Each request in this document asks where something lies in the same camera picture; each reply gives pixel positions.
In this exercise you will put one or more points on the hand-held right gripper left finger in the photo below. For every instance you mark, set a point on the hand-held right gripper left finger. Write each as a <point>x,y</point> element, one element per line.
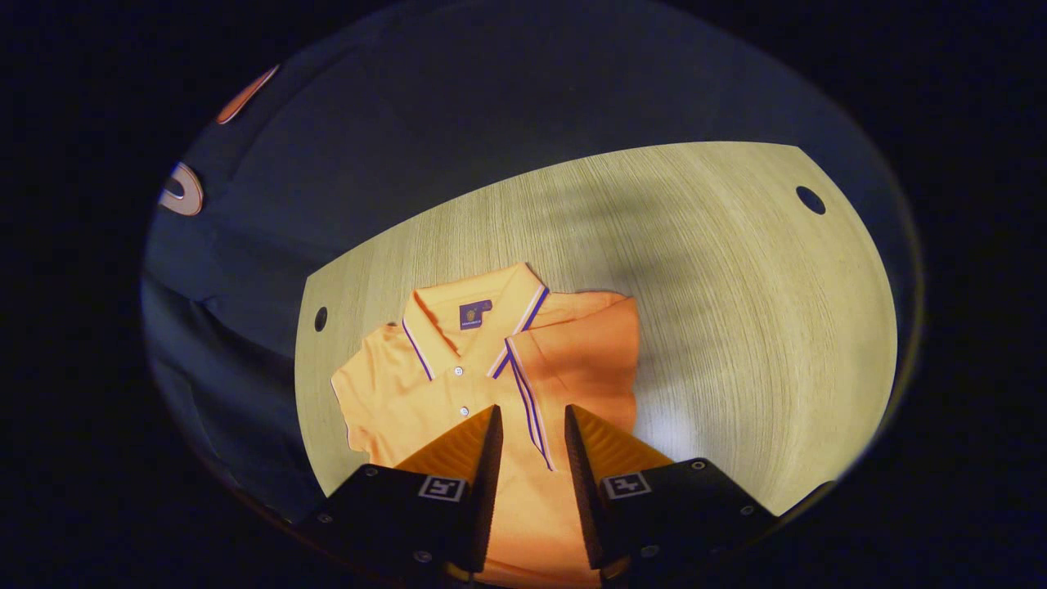
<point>487,491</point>

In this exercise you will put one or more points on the orange T-shirt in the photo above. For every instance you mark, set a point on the orange T-shirt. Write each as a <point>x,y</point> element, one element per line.
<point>425,393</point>

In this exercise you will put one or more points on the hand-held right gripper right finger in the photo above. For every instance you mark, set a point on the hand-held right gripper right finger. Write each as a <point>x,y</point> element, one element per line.
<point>582,491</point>

